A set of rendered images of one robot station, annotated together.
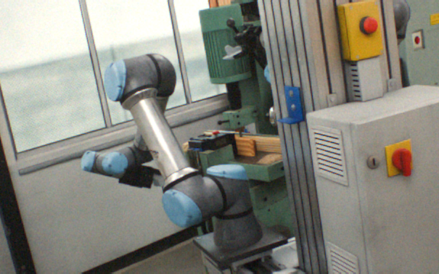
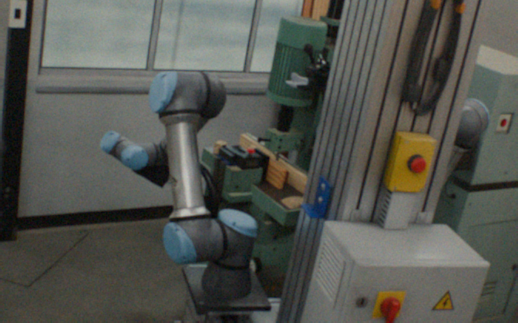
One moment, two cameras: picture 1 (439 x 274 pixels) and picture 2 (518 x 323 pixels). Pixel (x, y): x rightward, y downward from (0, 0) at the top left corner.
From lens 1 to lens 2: 0.46 m
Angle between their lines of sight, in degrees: 7
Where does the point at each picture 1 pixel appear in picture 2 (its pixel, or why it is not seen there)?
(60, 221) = (62, 153)
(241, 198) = (241, 254)
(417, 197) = not seen: outside the picture
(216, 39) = (288, 55)
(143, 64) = (195, 86)
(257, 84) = (314, 113)
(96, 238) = (93, 183)
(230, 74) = (288, 96)
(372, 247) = not seen: outside the picture
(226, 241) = (212, 286)
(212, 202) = (211, 250)
